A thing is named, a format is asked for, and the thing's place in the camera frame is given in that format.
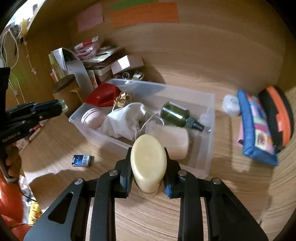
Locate small blue box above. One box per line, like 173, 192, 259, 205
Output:
72, 154, 95, 168

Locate pink round ball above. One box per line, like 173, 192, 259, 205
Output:
80, 107, 107, 130

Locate small white round container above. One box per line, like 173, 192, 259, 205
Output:
222, 95, 241, 117

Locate white drawstring pouch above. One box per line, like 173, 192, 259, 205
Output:
102, 102, 162, 142

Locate cream lotion tube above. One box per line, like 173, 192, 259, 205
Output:
130, 134, 167, 194

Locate white cable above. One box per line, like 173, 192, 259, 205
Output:
0, 25, 26, 105

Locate green spray bottle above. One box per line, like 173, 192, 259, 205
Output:
160, 101, 206, 132

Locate stack of books and papers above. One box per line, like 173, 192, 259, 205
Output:
81, 45, 125, 81

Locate small white pink box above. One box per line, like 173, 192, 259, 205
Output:
110, 55, 144, 75

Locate orange clothing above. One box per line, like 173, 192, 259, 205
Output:
0, 171, 30, 234

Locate red fabric pouch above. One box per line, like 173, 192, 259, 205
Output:
84, 83, 121, 107

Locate yellow printed packet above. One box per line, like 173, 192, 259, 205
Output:
29, 202, 43, 224

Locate white curved stand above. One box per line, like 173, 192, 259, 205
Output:
61, 48, 93, 93

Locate marker pens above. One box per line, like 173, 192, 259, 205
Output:
28, 125, 47, 142

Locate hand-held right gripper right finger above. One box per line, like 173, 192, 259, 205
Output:
164, 148, 269, 241

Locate translucent jar of cotton pads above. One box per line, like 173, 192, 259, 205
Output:
144, 120, 190, 160

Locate pink red plastic packet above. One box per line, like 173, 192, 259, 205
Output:
74, 36, 102, 58

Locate orange sticky note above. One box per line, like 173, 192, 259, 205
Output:
110, 2, 179, 29

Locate white paper leaflet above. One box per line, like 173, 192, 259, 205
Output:
48, 47, 67, 70

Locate pink sticky note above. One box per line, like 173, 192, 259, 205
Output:
76, 3, 104, 32

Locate gold foil ribbon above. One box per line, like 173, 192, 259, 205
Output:
112, 91, 133, 109

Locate cardboard cylinder with dark lid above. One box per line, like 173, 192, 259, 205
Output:
51, 74, 80, 112

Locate green sticky note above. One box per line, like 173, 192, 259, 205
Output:
112, 0, 160, 11

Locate blue zip pouch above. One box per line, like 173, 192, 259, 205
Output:
236, 89, 279, 167

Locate clear plastic storage box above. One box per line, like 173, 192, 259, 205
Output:
69, 78, 216, 179

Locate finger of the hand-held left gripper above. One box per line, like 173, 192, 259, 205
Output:
7, 100, 60, 117
11, 104, 63, 128

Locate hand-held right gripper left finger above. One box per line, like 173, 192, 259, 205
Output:
23, 148, 134, 241

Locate green yellow boxes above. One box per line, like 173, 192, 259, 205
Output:
50, 62, 66, 82

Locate black orange round case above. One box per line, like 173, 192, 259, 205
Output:
257, 86, 294, 152

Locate wooden desktop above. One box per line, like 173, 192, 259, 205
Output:
14, 65, 294, 241

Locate person's left hand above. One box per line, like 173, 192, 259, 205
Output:
5, 146, 23, 179

